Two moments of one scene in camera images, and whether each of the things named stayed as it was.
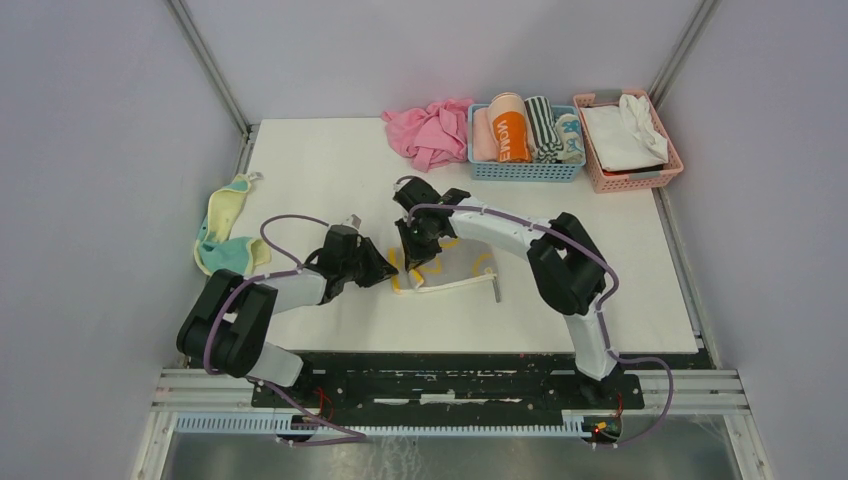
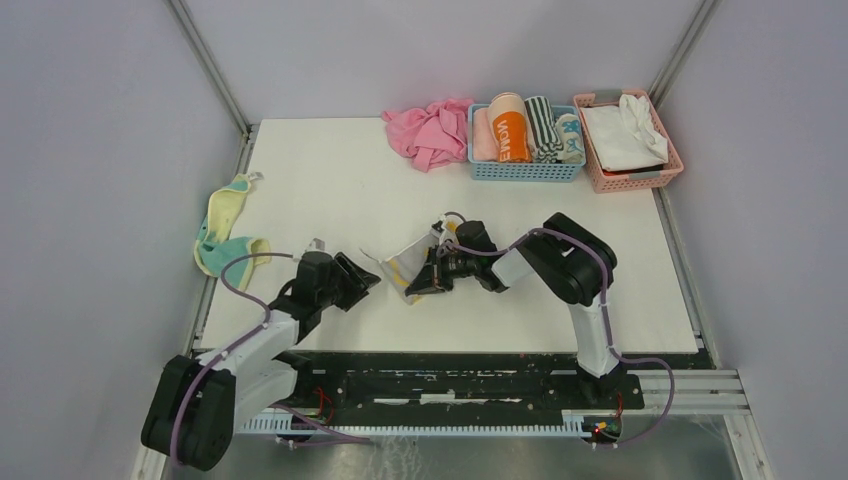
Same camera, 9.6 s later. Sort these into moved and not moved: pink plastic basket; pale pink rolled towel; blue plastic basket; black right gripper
Moved: black right gripper
Not moved: pink plastic basket; blue plastic basket; pale pink rolled towel
